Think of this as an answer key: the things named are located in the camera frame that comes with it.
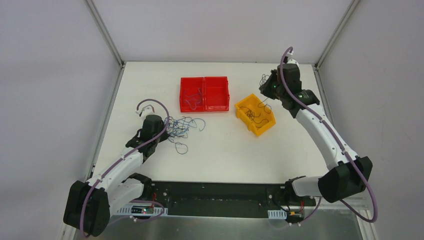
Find blue purple black wires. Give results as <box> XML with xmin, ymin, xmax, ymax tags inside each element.
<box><xmin>163</xmin><ymin>115</ymin><xmax>207</xmax><ymax>156</ymax></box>

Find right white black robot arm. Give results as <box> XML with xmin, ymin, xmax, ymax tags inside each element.
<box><xmin>259</xmin><ymin>63</ymin><xmax>373</xmax><ymax>205</ymax></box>

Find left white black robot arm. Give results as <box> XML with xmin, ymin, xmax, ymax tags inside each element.
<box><xmin>63</xmin><ymin>114</ymin><xmax>169</xmax><ymax>237</ymax></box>

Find yellow plastic bin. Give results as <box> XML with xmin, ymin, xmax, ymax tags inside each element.
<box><xmin>234</xmin><ymin>93</ymin><xmax>276</xmax><ymax>137</ymax></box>

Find left red plastic bin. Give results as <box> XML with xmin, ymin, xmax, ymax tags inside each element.
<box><xmin>179</xmin><ymin>77</ymin><xmax>205</xmax><ymax>113</ymax></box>

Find red plastic bin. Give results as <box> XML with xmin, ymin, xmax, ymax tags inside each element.
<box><xmin>179</xmin><ymin>77</ymin><xmax>205</xmax><ymax>113</ymax></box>
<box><xmin>203</xmin><ymin>76</ymin><xmax>230</xmax><ymax>112</ymax></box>

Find right red plastic bin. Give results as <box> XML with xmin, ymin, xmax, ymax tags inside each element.
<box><xmin>203</xmin><ymin>76</ymin><xmax>230</xmax><ymax>112</ymax></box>

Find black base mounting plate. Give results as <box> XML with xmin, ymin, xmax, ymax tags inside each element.
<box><xmin>138</xmin><ymin>181</ymin><xmax>316</xmax><ymax>219</ymax></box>

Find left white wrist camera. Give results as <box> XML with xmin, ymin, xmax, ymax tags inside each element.
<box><xmin>135</xmin><ymin>104</ymin><xmax>155</xmax><ymax>117</ymax></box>

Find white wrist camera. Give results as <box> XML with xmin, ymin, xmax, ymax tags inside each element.
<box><xmin>135</xmin><ymin>104</ymin><xmax>155</xmax><ymax>117</ymax></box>
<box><xmin>284</xmin><ymin>47</ymin><xmax>299</xmax><ymax>66</ymax></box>

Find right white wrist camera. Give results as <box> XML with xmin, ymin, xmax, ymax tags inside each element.
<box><xmin>284</xmin><ymin>47</ymin><xmax>299</xmax><ymax>66</ymax></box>

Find left white cable duct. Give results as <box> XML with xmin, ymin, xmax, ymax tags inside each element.
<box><xmin>115</xmin><ymin>204</ymin><xmax>168</xmax><ymax>217</ymax></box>

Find white cable duct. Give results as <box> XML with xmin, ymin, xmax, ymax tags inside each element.
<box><xmin>267</xmin><ymin>209</ymin><xmax>287</xmax><ymax>220</ymax></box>
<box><xmin>115</xmin><ymin>204</ymin><xmax>168</xmax><ymax>217</ymax></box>

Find right white cable duct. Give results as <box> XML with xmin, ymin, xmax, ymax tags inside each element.
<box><xmin>267</xmin><ymin>209</ymin><xmax>287</xmax><ymax>220</ymax></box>

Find aluminium frame rail left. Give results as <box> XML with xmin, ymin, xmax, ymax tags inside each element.
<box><xmin>59</xmin><ymin>0</ymin><xmax>126</xmax><ymax>240</ymax></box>

